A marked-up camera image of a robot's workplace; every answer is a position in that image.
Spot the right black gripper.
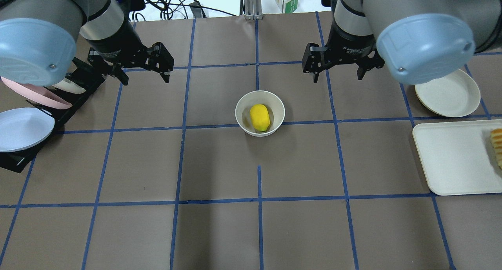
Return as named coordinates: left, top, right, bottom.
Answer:
left=302, top=23, right=384, bottom=83

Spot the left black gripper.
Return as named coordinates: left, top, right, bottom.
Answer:
left=87, top=23, right=174, bottom=86

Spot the white ceramic bowl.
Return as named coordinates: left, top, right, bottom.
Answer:
left=234, top=90, right=285, bottom=137

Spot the yellow lemon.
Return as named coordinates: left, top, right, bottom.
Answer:
left=249, top=104, right=271, bottom=132

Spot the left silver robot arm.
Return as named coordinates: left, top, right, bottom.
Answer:
left=0, top=0, right=174, bottom=86

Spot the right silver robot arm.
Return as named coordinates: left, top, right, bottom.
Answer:
left=302, top=0, right=501, bottom=85

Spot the black dish rack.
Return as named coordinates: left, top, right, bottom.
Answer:
left=1, top=58, right=105, bottom=172

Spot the beige plate in rack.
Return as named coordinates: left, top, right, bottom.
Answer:
left=52, top=78, right=86, bottom=94

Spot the pink plate in rack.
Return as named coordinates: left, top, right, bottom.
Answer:
left=1, top=77, right=72, bottom=110

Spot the cream round plate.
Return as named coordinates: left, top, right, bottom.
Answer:
left=415, top=69, right=482, bottom=118

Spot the light blue plate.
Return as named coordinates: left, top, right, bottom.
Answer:
left=0, top=107, right=55, bottom=153

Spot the cream rectangular tray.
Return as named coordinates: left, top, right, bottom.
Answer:
left=412, top=120, right=502, bottom=196

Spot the sliced yellow mango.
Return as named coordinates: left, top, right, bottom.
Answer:
left=490, top=128, right=502, bottom=169

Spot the aluminium frame post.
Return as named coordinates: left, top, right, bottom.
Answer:
left=240, top=0, right=263, bottom=20

